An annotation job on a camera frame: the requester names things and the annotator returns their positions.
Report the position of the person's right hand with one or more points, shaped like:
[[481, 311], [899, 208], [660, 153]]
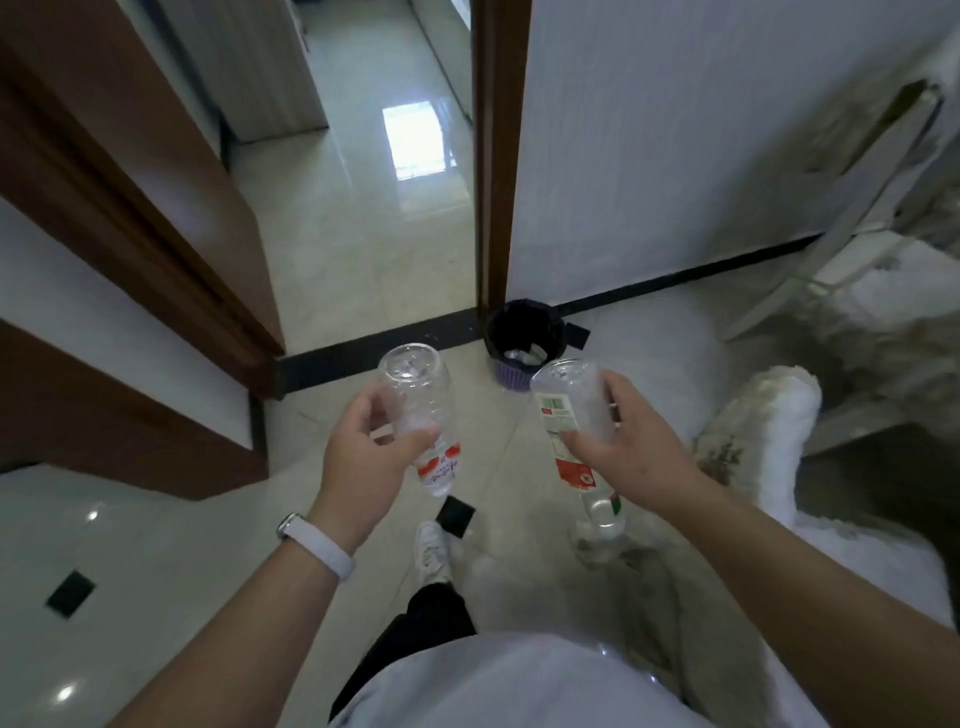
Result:
[[645, 465]]

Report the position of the person's left hand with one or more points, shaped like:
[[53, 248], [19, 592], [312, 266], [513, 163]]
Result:
[[360, 487]]

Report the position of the clear plastic bottle red label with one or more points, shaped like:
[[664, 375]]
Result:
[[420, 397], [570, 397]]

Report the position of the cream quilted cover chair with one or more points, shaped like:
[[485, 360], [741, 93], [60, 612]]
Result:
[[780, 420], [885, 315]]

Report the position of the person's right forearm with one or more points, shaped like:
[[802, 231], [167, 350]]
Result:
[[810, 615]]

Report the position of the person's left forearm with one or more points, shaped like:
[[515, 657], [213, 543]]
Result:
[[240, 645]]

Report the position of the black purple waste bin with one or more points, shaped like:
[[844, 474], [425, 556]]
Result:
[[517, 322]]

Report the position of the smartwatch with white band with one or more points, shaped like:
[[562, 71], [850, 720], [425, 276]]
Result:
[[322, 551]]

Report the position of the white left sneaker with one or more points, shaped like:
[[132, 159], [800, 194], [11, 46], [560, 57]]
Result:
[[431, 551]]

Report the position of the black baseboard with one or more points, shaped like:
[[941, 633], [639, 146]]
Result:
[[360, 356]]

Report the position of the black trousers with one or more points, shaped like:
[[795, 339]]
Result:
[[420, 630]]

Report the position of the white shirt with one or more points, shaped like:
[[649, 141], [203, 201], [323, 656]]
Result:
[[510, 690]]

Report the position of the brown wooden pillar trim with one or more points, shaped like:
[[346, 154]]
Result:
[[112, 435]]

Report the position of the beige hallway cabinet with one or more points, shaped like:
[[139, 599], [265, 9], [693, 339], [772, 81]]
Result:
[[247, 67]]

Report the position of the brown doorway frame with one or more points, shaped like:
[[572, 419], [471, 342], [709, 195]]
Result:
[[495, 150]]

